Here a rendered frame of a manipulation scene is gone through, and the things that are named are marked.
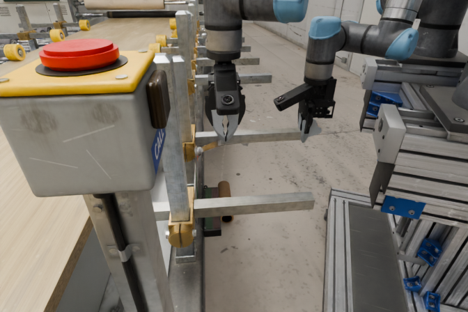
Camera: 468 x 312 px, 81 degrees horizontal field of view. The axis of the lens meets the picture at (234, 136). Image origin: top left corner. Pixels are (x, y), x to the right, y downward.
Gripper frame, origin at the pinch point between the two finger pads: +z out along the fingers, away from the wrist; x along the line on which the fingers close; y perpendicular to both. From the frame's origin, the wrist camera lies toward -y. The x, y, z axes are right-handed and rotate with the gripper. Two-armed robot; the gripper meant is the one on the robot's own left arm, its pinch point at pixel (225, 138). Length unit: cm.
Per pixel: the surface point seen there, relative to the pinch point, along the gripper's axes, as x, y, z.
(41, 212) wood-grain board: 34.5, -16.9, 3.6
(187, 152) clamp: 10.0, 7.4, 8.2
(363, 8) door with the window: -220, 346, 4
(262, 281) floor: -18, 21, 94
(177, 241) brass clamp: 11.2, -17.7, 13.3
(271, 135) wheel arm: -15.0, 14.4, 8.3
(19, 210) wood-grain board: 38.7, -16.2, 3.5
